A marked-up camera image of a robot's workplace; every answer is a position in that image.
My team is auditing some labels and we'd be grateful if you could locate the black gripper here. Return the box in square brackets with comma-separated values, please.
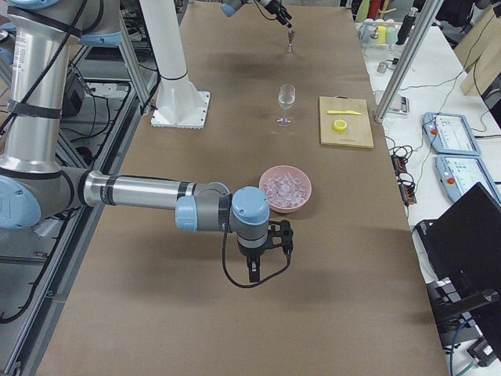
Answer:
[269, 2, 292, 27]
[239, 246, 265, 283]

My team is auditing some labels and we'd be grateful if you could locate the metal cocktail jigger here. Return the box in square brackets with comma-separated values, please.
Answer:
[287, 30, 296, 53]

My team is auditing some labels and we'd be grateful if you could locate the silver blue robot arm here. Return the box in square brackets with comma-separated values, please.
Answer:
[221, 0, 292, 28]
[1, 1, 272, 287]

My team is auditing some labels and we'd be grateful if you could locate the clear ice cubes pile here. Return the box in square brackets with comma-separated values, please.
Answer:
[263, 172, 307, 208]

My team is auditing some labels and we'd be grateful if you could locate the clear wine glass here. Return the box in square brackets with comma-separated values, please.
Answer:
[277, 84, 296, 127]

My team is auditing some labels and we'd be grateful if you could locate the pink bowl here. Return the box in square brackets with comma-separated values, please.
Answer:
[259, 165, 312, 214]

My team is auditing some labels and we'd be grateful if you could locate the yellow plastic knife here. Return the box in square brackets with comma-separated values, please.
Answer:
[326, 110, 362, 116]

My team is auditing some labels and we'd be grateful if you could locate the yellow lemon half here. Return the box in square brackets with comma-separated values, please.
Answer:
[332, 119, 348, 132]

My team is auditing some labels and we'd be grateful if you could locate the wooden cutting board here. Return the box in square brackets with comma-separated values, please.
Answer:
[319, 96, 374, 149]

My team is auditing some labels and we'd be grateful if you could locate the black monitor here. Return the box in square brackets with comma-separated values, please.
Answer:
[415, 183, 500, 333]

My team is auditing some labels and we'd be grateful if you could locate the upper blue teach pendant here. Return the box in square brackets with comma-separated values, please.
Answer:
[422, 112, 481, 156]

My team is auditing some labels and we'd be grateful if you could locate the blue teach pendant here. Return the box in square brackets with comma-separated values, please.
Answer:
[434, 154, 500, 203]
[422, 112, 481, 156]

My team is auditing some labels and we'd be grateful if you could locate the lower blue teach pendant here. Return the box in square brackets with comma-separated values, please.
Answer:
[434, 154, 500, 203]

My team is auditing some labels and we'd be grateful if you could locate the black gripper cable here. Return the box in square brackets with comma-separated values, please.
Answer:
[221, 222, 293, 289]

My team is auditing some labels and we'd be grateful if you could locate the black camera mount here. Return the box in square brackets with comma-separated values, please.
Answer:
[266, 219, 294, 257]

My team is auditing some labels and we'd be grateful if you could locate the white camera mast base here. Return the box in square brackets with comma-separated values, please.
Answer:
[140, 0, 211, 129]

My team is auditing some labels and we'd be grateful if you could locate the aluminium frame post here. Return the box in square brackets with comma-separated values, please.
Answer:
[374, 0, 443, 123]

